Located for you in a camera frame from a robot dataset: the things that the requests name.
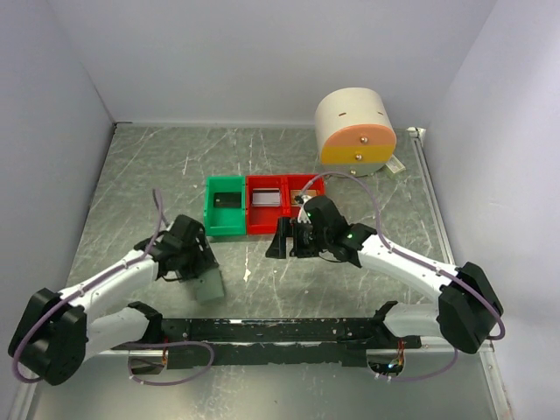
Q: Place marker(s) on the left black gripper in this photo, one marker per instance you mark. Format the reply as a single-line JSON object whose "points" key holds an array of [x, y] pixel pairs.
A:
{"points": [[206, 259]]}

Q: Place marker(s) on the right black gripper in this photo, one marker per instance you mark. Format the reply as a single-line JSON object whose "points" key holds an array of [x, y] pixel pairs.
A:
{"points": [[277, 249]]}

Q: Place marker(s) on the mint green card holder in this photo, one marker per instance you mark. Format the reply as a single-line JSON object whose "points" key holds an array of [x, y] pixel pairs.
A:
{"points": [[209, 286]]}

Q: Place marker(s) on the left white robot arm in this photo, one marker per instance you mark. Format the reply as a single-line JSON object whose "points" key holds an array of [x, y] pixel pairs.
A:
{"points": [[59, 330]]}

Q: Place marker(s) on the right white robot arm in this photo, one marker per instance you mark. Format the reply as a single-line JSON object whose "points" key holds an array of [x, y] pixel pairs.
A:
{"points": [[463, 307]]}

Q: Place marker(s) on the gold orange card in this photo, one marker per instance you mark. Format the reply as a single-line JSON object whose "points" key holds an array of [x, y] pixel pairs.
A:
{"points": [[306, 194]]}

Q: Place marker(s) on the white magnetic stripe card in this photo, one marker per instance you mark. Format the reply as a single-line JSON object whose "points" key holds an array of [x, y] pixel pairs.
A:
{"points": [[266, 197]]}

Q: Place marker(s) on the black card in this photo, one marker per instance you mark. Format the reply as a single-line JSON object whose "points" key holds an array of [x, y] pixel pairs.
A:
{"points": [[227, 200]]}

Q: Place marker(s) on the middle red plastic bin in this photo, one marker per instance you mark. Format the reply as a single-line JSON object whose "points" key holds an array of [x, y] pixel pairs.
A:
{"points": [[263, 220]]}

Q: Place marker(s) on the red plastic bin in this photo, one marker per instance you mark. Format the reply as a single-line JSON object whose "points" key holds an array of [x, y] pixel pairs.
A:
{"points": [[294, 184], [263, 220]]}

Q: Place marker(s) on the green plastic bin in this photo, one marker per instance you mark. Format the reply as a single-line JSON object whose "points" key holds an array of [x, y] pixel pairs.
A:
{"points": [[224, 221]]}

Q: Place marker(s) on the right red plastic bin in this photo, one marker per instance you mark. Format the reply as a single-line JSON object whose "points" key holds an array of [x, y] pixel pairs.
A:
{"points": [[294, 184]]}

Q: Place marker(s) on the beige cylindrical drawer cabinet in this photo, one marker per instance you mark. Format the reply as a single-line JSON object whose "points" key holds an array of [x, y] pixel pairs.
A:
{"points": [[353, 131]]}

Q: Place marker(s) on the small white tag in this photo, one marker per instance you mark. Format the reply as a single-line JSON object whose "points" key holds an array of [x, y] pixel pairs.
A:
{"points": [[394, 166]]}

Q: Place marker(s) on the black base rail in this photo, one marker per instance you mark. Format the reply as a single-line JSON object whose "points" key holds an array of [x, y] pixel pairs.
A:
{"points": [[283, 341]]}

